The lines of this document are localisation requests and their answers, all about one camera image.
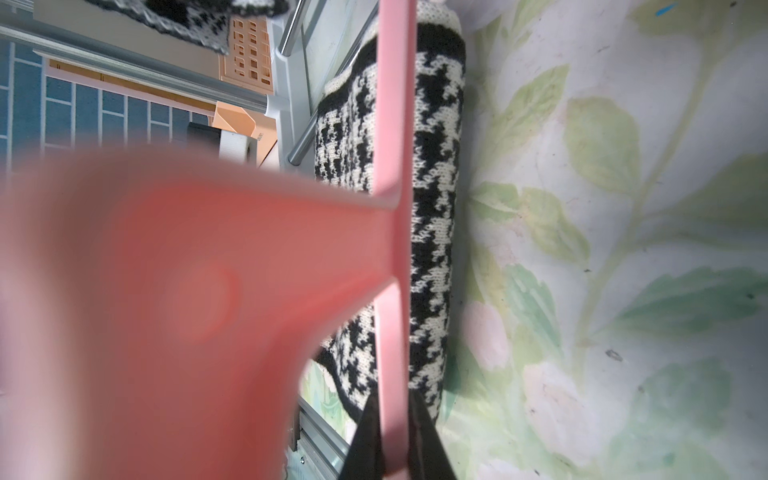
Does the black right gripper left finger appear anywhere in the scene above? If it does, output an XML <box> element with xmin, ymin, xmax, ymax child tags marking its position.
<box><xmin>338</xmin><ymin>392</ymin><xmax>384</xmax><ymax>480</ymax></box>

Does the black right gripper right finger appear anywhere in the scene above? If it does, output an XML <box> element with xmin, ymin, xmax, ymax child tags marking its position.
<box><xmin>408</xmin><ymin>390</ymin><xmax>457</xmax><ymax>480</ymax></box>

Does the pink plastic hanger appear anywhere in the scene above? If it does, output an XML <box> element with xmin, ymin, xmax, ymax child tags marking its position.
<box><xmin>1</xmin><ymin>1</ymin><xmax>417</xmax><ymax>479</ymax></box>

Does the houndstooth black white scarf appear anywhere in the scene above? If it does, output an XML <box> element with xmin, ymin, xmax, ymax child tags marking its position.
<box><xmin>314</xmin><ymin>1</ymin><xmax>466</xmax><ymax>419</ymax></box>

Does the smiley face knit scarf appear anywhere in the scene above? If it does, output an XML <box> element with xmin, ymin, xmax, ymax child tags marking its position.
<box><xmin>90</xmin><ymin>0</ymin><xmax>292</xmax><ymax>55</ymax></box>

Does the floral table mat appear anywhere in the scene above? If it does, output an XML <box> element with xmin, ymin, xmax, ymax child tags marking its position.
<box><xmin>299</xmin><ymin>0</ymin><xmax>768</xmax><ymax>480</ymax></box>

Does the peach plastic desk organizer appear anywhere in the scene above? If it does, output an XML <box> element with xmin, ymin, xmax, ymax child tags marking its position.
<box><xmin>212</xmin><ymin>16</ymin><xmax>278</xmax><ymax>167</ymax></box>

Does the white and steel clothes rack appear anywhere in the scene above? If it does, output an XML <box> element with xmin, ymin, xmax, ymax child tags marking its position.
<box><xmin>266</xmin><ymin>1</ymin><xmax>379</xmax><ymax>177</ymax></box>

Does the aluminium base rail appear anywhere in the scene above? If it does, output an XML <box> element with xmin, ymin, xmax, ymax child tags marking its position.
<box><xmin>282</xmin><ymin>398</ymin><xmax>349</xmax><ymax>480</ymax></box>

